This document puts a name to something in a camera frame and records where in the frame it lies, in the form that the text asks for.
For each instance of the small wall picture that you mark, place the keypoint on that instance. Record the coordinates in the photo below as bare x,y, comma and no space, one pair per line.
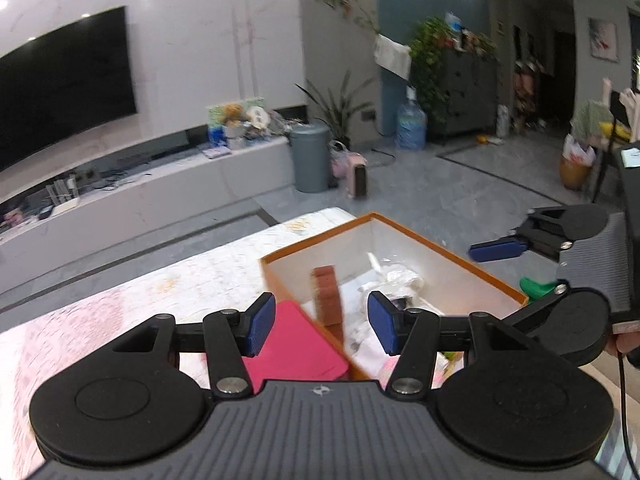
602,40

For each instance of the white hanging towel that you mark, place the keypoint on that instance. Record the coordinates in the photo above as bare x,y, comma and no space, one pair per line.
392,57

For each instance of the orange cardboard box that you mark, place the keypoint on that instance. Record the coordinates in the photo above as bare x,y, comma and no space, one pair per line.
450,265

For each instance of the yellow bananas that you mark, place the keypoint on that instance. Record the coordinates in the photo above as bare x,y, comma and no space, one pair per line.
617,132

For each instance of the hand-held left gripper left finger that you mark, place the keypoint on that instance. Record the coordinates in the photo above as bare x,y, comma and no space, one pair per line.
260,327

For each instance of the wall outlet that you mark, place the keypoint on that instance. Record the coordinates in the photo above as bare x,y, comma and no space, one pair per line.
368,115

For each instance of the grey trash can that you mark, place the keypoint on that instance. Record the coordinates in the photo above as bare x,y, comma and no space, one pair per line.
310,160

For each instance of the yellow floor toy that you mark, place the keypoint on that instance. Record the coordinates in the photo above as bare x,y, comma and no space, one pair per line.
487,139

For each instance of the pink space heater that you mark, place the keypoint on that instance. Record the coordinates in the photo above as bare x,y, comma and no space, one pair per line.
357,177

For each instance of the white flat box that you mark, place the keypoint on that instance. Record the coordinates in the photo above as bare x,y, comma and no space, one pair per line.
215,151

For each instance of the pink bag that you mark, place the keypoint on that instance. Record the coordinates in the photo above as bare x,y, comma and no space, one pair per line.
339,160

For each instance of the brown sponge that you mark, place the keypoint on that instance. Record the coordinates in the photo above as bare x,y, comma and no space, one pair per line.
327,292

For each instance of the person's right hand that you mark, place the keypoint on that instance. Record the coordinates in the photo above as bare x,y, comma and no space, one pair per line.
629,344

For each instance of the black chair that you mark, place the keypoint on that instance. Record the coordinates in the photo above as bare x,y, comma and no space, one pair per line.
602,175

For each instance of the white television console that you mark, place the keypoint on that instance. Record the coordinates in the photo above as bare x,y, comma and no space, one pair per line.
175,195

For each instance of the white plastic bag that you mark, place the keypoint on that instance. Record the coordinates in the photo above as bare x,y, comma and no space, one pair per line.
400,275

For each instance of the teddy bear plush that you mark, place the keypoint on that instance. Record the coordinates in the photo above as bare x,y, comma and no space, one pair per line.
232,114

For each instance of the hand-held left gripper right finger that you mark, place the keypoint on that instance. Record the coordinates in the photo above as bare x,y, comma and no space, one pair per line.
382,322

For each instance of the blue water bottle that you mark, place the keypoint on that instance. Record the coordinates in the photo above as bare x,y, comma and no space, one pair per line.
411,127

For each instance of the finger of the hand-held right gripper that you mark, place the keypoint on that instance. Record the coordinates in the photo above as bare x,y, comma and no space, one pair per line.
497,250
530,306

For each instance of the bottles on cabinet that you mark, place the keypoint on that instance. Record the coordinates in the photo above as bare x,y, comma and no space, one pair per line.
467,35

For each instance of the white carton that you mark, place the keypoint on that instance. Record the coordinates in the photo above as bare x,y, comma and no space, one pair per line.
502,121

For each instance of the green plastic object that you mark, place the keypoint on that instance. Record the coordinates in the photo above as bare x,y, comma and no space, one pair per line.
537,287

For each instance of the black television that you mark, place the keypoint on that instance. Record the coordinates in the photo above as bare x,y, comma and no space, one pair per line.
60,90

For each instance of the bushy green plant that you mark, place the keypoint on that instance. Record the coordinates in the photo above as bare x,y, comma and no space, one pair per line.
430,65

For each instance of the potted snake plant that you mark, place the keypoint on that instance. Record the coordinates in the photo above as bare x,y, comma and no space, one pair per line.
340,110

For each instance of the person's striped clothing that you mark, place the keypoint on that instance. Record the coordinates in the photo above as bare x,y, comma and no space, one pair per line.
617,460

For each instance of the dark grey cabinet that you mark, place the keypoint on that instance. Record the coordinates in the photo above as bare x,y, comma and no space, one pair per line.
467,95

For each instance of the brown basket with bag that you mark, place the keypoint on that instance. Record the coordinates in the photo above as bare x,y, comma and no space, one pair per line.
575,170

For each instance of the patterned tablecloth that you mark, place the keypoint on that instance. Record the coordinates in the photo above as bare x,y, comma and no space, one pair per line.
125,290

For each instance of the hanging vine plant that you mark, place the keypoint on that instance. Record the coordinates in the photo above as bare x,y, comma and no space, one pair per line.
340,0

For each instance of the blue tissue pack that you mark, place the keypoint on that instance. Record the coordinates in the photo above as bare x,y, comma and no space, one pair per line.
216,136

